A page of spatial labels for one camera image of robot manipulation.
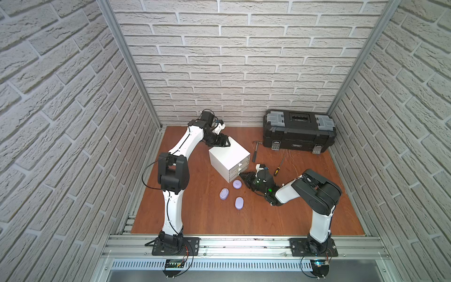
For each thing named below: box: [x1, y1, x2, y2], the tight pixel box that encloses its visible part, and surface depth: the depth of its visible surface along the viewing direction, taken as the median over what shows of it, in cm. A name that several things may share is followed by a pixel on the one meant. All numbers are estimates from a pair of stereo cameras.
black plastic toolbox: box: [262, 109, 338, 154], surface depth 100 cm
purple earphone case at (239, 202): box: [234, 196, 245, 211], surface depth 87 cm
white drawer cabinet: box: [208, 136, 251, 184], surface depth 91 cm
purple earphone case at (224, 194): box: [219, 188, 230, 201], surface depth 89 cm
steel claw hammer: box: [251, 141, 264, 163], surface depth 109 cm
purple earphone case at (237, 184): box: [232, 179, 243, 190], surface depth 93 cm
